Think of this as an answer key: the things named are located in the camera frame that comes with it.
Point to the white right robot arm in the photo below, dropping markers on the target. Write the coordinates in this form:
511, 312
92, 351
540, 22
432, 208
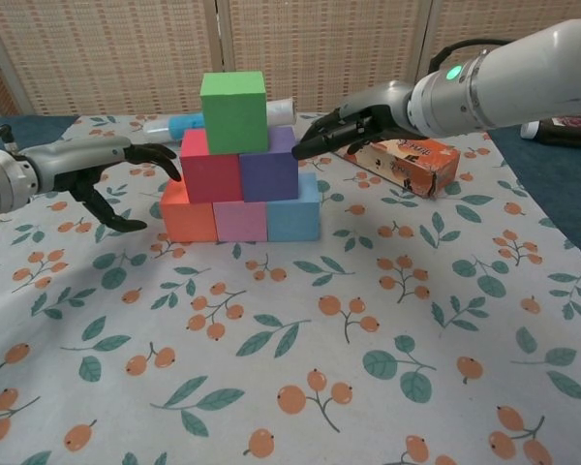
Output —
513, 92

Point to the red foam cube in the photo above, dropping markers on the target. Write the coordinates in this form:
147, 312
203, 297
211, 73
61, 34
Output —
210, 176

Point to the purple foam cube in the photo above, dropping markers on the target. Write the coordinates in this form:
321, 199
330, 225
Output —
271, 174

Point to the floral berry print tablecloth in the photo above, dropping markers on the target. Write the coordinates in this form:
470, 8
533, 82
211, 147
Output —
290, 387

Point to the teal padded table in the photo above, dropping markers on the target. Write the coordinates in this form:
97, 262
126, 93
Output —
9, 135

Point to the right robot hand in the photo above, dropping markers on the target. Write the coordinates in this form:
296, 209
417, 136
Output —
363, 123

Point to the green foam cube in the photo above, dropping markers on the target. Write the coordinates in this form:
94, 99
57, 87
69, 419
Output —
235, 116

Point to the white bag roll blue band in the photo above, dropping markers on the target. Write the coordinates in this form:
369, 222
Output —
172, 127

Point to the orange biscuit box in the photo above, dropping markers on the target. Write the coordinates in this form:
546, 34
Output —
416, 164

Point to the pink foam cube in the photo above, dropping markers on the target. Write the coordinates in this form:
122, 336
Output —
241, 220

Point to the light blue foam cube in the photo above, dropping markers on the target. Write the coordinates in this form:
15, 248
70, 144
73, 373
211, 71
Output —
293, 218

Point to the dark juice bottle white cap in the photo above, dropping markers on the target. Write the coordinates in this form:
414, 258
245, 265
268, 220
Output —
566, 128

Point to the bamboo folding screen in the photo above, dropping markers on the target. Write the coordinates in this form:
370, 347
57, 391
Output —
126, 48

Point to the orange foam cube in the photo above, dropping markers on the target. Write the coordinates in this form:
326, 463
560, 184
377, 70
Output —
189, 220

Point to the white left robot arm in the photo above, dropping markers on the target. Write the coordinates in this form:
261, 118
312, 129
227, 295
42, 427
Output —
5, 179

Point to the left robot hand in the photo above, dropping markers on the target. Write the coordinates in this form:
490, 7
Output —
87, 160

